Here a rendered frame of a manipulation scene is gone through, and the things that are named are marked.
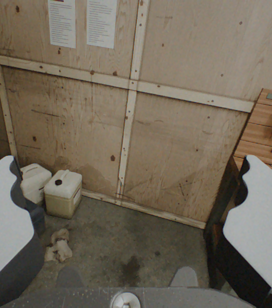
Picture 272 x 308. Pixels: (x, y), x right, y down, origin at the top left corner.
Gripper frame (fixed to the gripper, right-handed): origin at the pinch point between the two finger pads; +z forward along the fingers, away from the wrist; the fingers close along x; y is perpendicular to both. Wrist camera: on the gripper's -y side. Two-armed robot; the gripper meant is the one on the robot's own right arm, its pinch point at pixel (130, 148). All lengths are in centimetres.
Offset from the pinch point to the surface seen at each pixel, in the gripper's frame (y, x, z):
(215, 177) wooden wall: 94, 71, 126
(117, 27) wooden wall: -16, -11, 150
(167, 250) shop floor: 151, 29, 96
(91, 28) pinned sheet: -16, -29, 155
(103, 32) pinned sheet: -13, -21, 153
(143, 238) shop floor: 148, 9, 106
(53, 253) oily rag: 136, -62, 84
